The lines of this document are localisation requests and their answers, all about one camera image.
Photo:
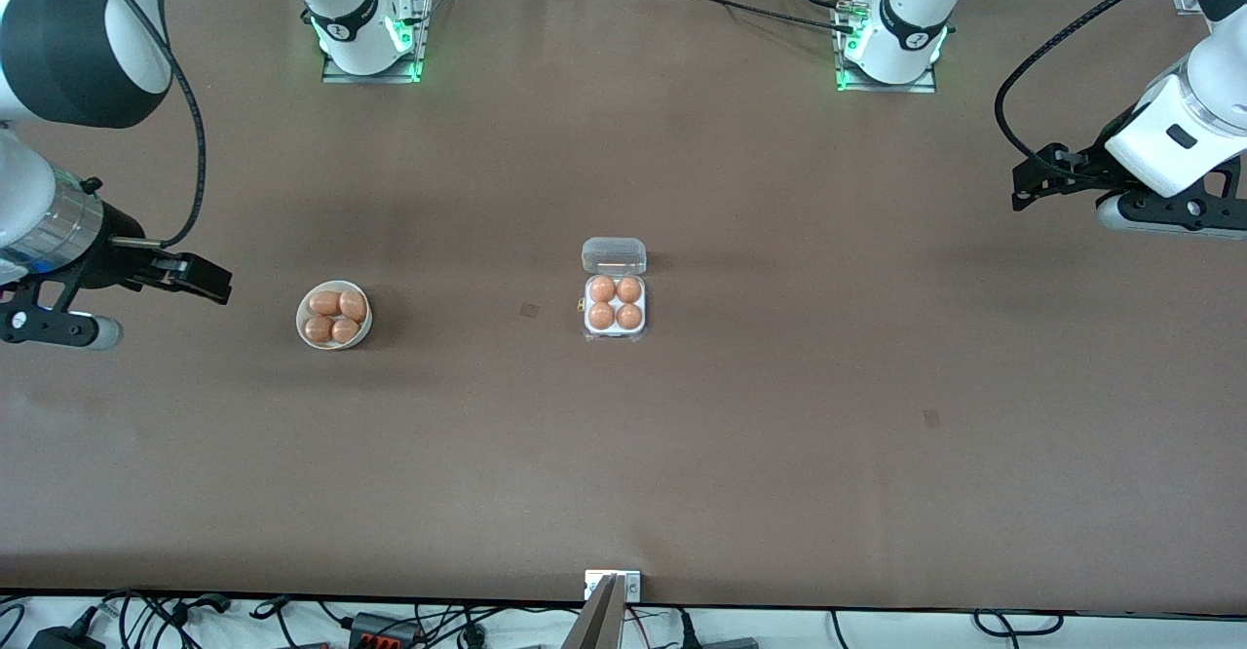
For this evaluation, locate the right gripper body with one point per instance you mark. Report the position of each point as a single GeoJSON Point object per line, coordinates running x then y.
{"type": "Point", "coordinates": [100, 261]}

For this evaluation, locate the brown egg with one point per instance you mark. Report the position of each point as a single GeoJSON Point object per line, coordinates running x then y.
{"type": "Point", "coordinates": [601, 316]}
{"type": "Point", "coordinates": [353, 306]}
{"type": "Point", "coordinates": [602, 289]}
{"type": "Point", "coordinates": [629, 316]}
{"type": "Point", "coordinates": [319, 328]}
{"type": "Point", "coordinates": [629, 288]}
{"type": "Point", "coordinates": [324, 302]}
{"type": "Point", "coordinates": [345, 330]}

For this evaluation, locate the clear plastic egg box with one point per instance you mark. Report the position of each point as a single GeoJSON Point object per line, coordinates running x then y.
{"type": "Point", "coordinates": [614, 257]}

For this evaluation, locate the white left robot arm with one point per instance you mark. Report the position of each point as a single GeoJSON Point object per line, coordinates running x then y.
{"type": "Point", "coordinates": [911, 16]}

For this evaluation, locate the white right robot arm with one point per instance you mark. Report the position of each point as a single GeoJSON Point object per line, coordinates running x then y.
{"type": "Point", "coordinates": [346, 6]}

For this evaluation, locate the black box orange connectors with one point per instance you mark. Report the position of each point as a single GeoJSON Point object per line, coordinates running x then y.
{"type": "Point", "coordinates": [375, 629]}

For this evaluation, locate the grey flat box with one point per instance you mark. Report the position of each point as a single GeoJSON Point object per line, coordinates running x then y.
{"type": "Point", "coordinates": [731, 643]}

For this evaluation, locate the white round bowl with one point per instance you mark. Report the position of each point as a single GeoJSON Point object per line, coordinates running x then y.
{"type": "Point", "coordinates": [333, 345]}

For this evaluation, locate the black power adapter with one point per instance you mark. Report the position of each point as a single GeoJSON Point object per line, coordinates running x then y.
{"type": "Point", "coordinates": [63, 639]}

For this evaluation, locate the black plug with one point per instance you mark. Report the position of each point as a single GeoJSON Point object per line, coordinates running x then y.
{"type": "Point", "coordinates": [690, 629]}

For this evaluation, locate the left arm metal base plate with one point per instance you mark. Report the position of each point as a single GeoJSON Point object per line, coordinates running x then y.
{"type": "Point", "coordinates": [921, 84]}

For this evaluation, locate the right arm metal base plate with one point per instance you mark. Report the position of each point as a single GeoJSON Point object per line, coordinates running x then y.
{"type": "Point", "coordinates": [370, 77]}

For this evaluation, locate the grey camera mount pole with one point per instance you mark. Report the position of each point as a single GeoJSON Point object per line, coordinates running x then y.
{"type": "Point", "coordinates": [596, 625]}

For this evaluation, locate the silver metal clamp bracket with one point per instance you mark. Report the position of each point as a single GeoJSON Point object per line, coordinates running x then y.
{"type": "Point", "coordinates": [631, 586]}

